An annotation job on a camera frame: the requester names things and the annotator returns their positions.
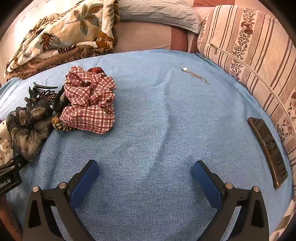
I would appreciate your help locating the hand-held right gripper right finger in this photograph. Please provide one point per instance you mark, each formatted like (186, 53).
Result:
(207, 183)

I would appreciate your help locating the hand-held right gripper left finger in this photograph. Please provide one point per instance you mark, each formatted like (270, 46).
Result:
(84, 183)

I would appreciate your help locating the red plaid scrunchie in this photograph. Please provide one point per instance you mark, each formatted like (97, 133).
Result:
(92, 102)

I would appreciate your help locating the white dotted scrunchie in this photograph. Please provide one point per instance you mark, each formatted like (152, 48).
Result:
(4, 141)

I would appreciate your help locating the dark sheer beaded scrunchie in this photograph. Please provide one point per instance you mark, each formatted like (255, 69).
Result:
(30, 136)

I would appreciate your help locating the leopard print scrunchie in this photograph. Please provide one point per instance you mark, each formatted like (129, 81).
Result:
(60, 127)

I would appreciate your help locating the dark brown hair clip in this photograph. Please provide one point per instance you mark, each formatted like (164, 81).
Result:
(268, 150)

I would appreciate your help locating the light blue towel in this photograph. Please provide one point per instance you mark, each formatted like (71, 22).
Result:
(150, 115)

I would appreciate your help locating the black hair claw clip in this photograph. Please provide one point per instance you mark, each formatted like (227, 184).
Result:
(41, 95)

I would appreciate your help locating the dark red dotted scrunchie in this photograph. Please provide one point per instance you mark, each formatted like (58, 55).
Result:
(96, 69)

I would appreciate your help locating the brown quilted blanket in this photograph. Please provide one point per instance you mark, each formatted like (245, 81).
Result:
(57, 60)

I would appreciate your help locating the striped floral pillow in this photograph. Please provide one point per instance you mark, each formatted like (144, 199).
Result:
(249, 46)

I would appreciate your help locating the pink brown bed sheet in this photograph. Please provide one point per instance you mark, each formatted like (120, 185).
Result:
(143, 34)

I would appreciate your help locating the cream floral leaf blanket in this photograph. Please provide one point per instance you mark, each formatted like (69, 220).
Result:
(69, 23)

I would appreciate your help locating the grey-blue textured pillow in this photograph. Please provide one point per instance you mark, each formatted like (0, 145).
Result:
(157, 11)

